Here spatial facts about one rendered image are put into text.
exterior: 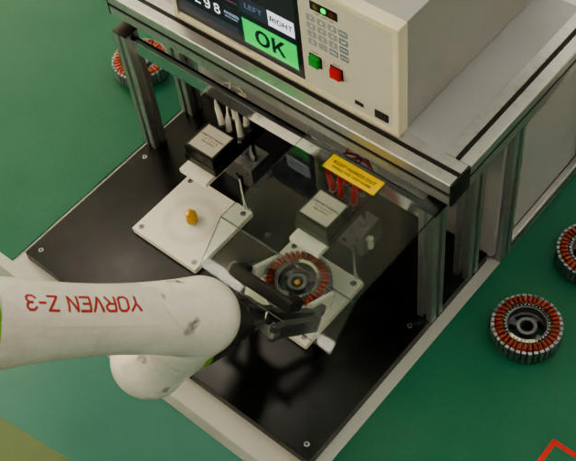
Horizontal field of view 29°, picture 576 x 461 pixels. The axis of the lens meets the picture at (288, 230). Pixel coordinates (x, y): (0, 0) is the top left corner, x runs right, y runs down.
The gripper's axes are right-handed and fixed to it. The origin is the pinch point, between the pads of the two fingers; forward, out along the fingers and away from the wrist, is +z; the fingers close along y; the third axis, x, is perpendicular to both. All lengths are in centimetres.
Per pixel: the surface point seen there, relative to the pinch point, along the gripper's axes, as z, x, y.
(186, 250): -3.4, -4.5, -20.7
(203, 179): -1.3, 8.1, -22.2
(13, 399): 15, -84, -72
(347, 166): -6.3, 26.5, 5.6
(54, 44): 18, 4, -80
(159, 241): -4.6, -5.2, -25.7
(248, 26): -7.5, 39.1, -16.4
